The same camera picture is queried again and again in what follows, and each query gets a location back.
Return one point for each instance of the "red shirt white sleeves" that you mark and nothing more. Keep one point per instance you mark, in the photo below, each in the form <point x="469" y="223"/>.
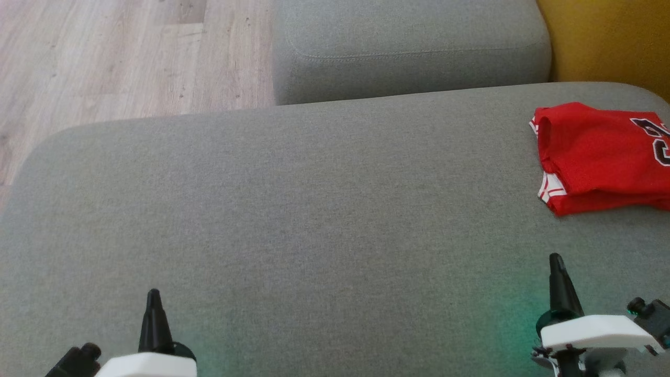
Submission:
<point x="596" y="152"/>

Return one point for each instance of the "red garment white trim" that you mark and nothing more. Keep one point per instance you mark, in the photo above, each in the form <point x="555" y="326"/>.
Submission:
<point x="602" y="203"/>

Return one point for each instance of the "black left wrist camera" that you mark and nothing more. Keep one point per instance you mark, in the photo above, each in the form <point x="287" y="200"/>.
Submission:
<point x="73" y="364"/>

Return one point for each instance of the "grey sofa seat cushion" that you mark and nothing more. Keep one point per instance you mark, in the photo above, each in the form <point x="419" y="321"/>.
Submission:
<point x="408" y="31"/>

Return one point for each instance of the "grey sofa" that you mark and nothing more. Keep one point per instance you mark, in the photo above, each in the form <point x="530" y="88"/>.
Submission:
<point x="314" y="209"/>

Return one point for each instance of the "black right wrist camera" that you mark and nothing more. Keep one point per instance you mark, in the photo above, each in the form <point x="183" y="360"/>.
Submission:
<point x="657" y="319"/>

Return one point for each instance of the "wide yellow sofa back cushion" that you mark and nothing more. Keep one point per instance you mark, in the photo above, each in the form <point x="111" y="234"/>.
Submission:
<point x="612" y="42"/>

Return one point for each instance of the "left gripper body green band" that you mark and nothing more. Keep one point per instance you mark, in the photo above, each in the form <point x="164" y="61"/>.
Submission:
<point x="146" y="366"/>

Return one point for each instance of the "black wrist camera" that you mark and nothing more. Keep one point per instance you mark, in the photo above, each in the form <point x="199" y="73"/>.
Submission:
<point x="657" y="319"/>
<point x="73" y="364"/>

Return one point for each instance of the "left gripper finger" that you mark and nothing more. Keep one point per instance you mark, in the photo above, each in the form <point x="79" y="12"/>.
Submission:
<point x="163" y="337"/>
<point x="148" y="335"/>

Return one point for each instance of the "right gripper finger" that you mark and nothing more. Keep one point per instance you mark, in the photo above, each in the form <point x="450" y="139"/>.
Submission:
<point x="555" y="293"/>
<point x="569" y="301"/>

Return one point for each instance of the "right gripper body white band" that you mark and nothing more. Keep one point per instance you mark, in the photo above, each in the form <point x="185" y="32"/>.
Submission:
<point x="596" y="332"/>

